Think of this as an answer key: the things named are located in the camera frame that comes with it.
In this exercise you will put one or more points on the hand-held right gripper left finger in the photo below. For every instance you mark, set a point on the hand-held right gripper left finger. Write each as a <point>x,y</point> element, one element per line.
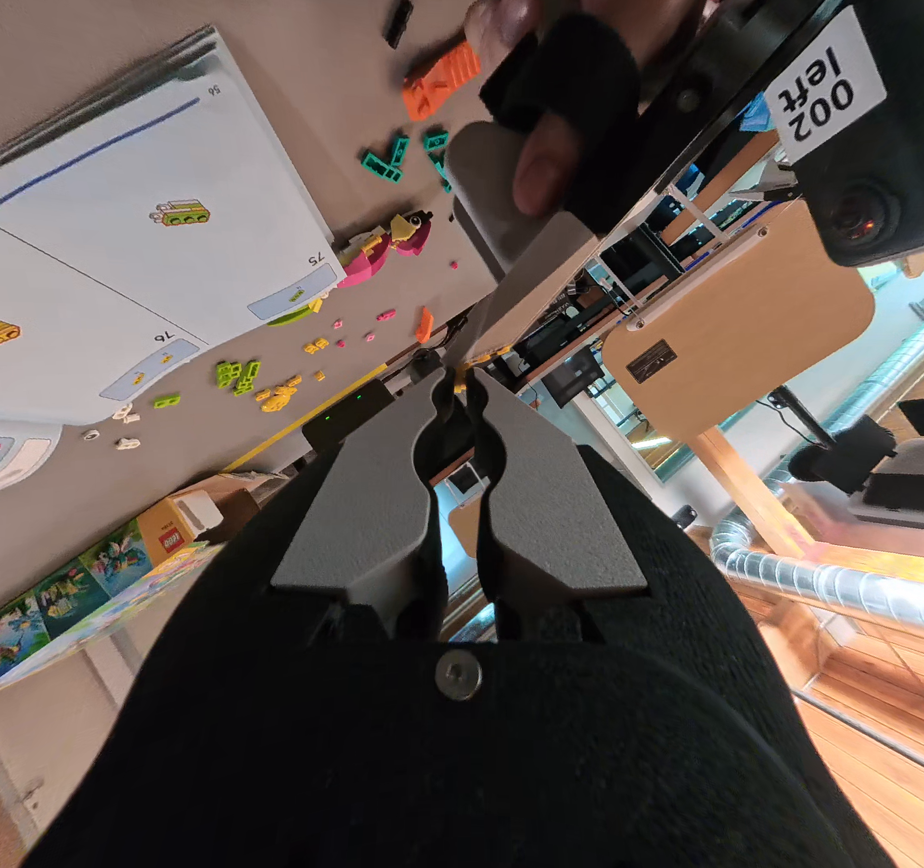
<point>361,507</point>

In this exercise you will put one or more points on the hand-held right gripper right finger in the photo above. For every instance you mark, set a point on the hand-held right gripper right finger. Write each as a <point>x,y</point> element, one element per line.
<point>556,514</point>

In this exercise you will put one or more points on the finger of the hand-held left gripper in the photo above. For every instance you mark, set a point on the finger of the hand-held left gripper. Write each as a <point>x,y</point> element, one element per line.
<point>520,298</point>

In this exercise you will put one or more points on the yellow lego piece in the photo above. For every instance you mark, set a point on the yellow lego piece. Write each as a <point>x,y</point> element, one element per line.
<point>480,361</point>

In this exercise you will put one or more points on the black device on arm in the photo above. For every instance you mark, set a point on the black device on arm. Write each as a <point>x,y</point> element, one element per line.
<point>859,456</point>

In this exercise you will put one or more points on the small orange lego piece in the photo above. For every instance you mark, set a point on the small orange lego piece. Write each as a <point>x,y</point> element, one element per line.
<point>424,327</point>

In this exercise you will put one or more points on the pile of yellow lego bricks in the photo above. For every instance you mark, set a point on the pile of yellow lego bricks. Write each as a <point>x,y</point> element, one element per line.
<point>278,397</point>

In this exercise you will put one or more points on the pink lego bird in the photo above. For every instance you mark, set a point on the pink lego bird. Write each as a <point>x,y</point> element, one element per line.
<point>382,251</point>

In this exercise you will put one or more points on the teal lego piece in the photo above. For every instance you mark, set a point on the teal lego piece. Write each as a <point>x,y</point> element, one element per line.
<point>436,141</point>
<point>400,150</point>
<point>381,168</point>
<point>440,174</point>

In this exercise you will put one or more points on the pile of lime lego bricks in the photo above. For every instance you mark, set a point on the pile of lime lego bricks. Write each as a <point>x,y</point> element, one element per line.
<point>237,377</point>

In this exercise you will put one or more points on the lime green round lego plate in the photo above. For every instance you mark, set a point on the lime green round lego plate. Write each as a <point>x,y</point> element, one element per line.
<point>292,316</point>

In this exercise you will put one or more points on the black lego piece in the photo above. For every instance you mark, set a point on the black lego piece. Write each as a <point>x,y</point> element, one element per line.
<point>398,22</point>

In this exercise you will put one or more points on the colourful lego set box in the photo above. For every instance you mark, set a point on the colourful lego set box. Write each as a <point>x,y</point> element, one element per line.
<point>72,594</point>

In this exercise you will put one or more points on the lego instruction booklet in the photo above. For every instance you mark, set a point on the lego instruction booklet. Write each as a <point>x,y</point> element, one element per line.
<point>144,269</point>

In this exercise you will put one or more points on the black charger box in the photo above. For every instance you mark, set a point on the black charger box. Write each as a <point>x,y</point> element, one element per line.
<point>346,420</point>

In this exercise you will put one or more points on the black monitor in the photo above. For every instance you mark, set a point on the black monitor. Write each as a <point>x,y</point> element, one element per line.
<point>574,377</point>

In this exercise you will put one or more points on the yellow tape strip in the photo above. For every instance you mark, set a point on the yellow tape strip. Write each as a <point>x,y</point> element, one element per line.
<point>310,417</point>

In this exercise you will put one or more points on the small black device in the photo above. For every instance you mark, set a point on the small black device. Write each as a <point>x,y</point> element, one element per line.
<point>426,364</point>

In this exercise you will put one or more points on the brown cardboard box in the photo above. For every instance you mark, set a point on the brown cardboard box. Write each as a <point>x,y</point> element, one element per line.
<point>238,500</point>

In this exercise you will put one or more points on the wooden beam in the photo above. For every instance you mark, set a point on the wooden beam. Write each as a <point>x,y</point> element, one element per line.
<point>751,493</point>

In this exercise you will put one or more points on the plywood chair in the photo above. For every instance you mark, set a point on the plywood chair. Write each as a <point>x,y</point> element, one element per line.
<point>743,334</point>

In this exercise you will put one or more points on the orange brick separator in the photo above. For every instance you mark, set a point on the orange brick separator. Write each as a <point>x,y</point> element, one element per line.
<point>437,85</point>

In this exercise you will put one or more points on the silver ventilation duct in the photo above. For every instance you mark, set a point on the silver ventilation duct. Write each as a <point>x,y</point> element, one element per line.
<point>794,579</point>

